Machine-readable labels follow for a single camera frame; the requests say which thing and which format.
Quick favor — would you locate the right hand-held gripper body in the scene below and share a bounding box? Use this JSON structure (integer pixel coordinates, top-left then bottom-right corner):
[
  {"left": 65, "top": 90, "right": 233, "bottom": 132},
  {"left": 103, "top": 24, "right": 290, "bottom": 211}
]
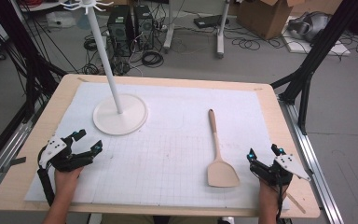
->
[{"left": 249, "top": 153, "right": 312, "bottom": 188}]

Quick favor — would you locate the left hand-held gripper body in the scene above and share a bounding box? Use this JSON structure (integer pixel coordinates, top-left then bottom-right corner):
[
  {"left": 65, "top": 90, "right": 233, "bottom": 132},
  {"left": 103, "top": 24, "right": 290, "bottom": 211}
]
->
[{"left": 37, "top": 134, "right": 94, "bottom": 173}]

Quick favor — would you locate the wooden spatula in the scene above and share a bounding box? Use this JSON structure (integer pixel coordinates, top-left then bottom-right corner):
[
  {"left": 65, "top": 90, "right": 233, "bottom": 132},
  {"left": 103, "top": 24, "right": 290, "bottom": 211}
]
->
[{"left": 206, "top": 108, "right": 241, "bottom": 189}]

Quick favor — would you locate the white hook rack stand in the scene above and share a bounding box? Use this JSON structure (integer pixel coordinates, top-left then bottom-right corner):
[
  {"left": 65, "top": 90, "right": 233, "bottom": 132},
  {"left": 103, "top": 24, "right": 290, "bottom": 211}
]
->
[{"left": 59, "top": 0, "right": 149, "bottom": 136}]

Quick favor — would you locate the person's right hand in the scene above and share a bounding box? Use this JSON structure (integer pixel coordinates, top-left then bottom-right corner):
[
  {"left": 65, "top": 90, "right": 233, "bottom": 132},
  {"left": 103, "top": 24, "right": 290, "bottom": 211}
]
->
[{"left": 258, "top": 179, "right": 289, "bottom": 204}]

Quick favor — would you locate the person's left hand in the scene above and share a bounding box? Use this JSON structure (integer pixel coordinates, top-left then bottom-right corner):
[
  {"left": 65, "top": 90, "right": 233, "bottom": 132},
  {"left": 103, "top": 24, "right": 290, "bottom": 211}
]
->
[{"left": 53, "top": 166, "right": 85, "bottom": 198}]

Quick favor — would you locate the thin wooden stick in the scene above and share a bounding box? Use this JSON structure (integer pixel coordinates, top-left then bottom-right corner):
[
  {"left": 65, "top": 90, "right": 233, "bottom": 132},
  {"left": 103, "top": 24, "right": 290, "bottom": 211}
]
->
[{"left": 285, "top": 191, "right": 308, "bottom": 216}]

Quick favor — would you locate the white grid mat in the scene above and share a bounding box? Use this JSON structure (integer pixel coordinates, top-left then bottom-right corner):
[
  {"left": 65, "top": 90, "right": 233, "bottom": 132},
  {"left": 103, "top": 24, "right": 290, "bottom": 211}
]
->
[{"left": 24, "top": 81, "right": 291, "bottom": 210}]

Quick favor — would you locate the black computer tower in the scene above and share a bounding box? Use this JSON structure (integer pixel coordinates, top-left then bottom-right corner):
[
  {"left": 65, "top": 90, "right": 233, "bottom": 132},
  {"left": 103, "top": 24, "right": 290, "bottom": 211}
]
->
[
  {"left": 106, "top": 5, "right": 135, "bottom": 58},
  {"left": 132, "top": 4, "right": 156, "bottom": 51}
]

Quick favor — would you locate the white floor board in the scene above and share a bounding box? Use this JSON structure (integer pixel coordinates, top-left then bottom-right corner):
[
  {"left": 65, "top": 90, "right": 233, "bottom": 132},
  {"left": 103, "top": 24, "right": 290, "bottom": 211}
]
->
[{"left": 281, "top": 15, "right": 352, "bottom": 58}]

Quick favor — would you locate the white stand leg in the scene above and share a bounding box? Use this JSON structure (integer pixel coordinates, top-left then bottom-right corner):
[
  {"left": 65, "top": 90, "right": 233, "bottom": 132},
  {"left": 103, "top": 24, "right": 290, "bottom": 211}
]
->
[
  {"left": 215, "top": 0, "right": 231, "bottom": 60},
  {"left": 162, "top": 0, "right": 177, "bottom": 53}
]

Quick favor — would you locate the grey bag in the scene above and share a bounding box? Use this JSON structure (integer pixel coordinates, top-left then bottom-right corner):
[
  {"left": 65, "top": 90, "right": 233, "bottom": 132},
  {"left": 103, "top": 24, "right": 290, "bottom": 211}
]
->
[{"left": 286, "top": 11, "right": 333, "bottom": 43}]

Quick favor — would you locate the cardboard box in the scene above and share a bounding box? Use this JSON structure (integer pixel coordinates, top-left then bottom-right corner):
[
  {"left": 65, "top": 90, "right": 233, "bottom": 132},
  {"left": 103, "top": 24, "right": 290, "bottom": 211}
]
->
[{"left": 235, "top": 0, "right": 306, "bottom": 41}]

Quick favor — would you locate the flat black device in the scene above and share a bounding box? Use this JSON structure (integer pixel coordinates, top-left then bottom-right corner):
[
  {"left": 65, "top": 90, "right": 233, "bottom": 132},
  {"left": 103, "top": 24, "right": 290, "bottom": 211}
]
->
[{"left": 193, "top": 14, "right": 230, "bottom": 30}]

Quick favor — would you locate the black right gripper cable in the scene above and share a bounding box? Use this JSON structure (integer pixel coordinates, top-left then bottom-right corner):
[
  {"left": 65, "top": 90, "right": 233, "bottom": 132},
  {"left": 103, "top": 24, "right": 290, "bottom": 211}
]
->
[{"left": 274, "top": 183, "right": 287, "bottom": 224}]

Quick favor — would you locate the grey metal bracket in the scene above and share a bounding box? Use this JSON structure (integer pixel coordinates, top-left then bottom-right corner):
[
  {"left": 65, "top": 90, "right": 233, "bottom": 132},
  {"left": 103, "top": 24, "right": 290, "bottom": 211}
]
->
[{"left": 0, "top": 156, "right": 28, "bottom": 175}]

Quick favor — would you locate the aluminium rail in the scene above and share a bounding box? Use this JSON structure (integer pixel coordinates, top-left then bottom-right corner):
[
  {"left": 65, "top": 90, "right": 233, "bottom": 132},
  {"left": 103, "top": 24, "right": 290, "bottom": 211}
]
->
[
  {"left": 278, "top": 96, "right": 345, "bottom": 224},
  {"left": 0, "top": 102, "right": 41, "bottom": 204}
]

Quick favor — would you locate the black metal frame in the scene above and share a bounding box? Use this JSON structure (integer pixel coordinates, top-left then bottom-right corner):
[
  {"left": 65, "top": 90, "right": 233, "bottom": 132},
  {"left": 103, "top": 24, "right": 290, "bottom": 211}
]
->
[
  {"left": 0, "top": 0, "right": 69, "bottom": 175},
  {"left": 269, "top": 0, "right": 358, "bottom": 136}
]

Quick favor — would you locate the coiled black cable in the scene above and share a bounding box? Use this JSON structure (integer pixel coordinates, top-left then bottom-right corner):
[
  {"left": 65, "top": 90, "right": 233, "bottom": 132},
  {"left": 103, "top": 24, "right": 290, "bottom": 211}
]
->
[{"left": 141, "top": 49, "right": 165, "bottom": 68}]

